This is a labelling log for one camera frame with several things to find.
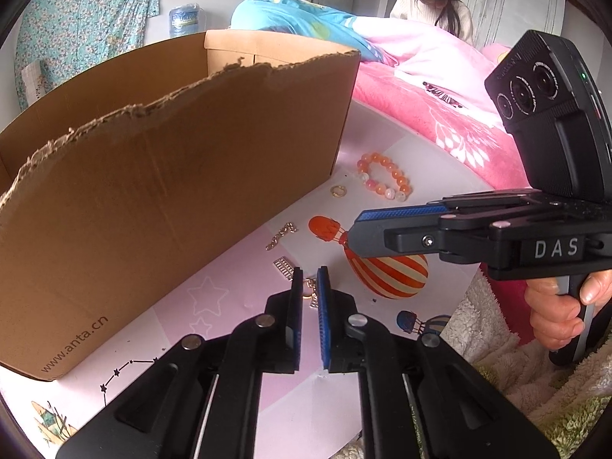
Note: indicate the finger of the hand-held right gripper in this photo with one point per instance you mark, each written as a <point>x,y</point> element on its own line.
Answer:
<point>373,238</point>
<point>401,213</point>

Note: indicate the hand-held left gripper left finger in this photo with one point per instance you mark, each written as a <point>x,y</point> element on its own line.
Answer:
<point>296,325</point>

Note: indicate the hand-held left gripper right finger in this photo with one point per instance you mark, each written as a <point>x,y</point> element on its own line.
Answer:
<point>322,325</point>

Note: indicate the silver abacus charm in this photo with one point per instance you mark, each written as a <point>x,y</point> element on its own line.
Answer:
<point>283,267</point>

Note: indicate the brown cardboard box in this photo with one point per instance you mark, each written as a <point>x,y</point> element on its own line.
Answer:
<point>143,201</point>

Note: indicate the person's right hand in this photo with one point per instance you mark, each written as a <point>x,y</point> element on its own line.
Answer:
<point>550,318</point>

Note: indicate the pink balloon print mat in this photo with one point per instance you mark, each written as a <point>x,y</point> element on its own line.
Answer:
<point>224,306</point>

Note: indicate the pink floral blanket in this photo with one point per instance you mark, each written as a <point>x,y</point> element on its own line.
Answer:
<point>430,119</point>

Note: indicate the white wardrobe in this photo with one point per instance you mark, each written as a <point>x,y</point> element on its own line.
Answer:
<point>516,5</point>

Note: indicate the cream green fleece blanket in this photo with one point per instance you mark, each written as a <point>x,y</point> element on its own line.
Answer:
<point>516,382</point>

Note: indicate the blue and pink cartoon quilt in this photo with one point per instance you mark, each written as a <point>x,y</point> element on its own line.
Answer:
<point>296,19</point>

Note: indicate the blue water jug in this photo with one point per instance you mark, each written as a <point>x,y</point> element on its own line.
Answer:
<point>186,19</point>

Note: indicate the teal floral wall cloth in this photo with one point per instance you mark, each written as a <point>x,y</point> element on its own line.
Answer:
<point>86,24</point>

